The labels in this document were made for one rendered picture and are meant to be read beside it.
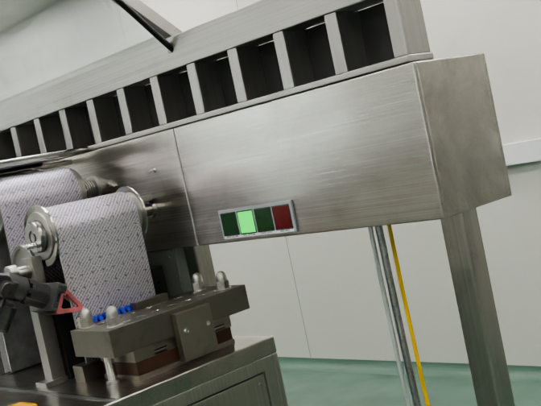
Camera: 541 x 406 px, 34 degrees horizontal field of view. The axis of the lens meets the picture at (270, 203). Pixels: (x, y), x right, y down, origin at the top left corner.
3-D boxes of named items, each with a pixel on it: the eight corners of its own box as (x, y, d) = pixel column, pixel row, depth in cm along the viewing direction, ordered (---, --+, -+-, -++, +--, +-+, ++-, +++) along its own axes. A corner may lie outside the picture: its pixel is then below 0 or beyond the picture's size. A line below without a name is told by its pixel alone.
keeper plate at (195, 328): (180, 362, 197) (170, 314, 196) (213, 348, 204) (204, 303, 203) (187, 362, 195) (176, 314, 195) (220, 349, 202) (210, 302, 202)
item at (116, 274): (76, 333, 203) (59, 254, 202) (157, 305, 219) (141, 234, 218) (77, 333, 202) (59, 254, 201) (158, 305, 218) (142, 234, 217)
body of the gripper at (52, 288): (59, 312, 194) (29, 303, 190) (36, 312, 202) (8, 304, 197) (66, 283, 196) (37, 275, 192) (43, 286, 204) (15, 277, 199)
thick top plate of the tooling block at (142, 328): (75, 356, 197) (69, 330, 197) (208, 308, 224) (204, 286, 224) (114, 358, 185) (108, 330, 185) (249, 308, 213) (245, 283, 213)
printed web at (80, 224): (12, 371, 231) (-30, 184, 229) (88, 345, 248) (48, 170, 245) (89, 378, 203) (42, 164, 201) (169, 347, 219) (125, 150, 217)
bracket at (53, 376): (35, 388, 207) (6, 263, 205) (58, 379, 211) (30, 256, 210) (45, 389, 203) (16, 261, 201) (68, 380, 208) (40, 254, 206)
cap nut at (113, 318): (103, 328, 190) (98, 308, 190) (117, 323, 193) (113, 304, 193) (112, 328, 188) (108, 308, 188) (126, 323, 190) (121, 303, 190)
